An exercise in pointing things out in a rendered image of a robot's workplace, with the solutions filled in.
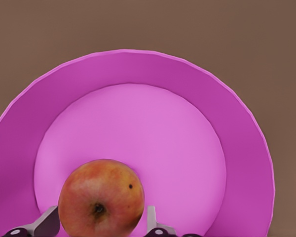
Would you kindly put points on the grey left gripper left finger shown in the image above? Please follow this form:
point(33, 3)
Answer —
point(43, 223)

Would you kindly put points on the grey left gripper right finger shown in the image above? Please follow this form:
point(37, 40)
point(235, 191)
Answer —
point(156, 225)

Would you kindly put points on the red yellow apple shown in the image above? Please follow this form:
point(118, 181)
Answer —
point(101, 197)

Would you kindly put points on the pink round plate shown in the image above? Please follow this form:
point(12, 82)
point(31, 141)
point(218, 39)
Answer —
point(148, 128)

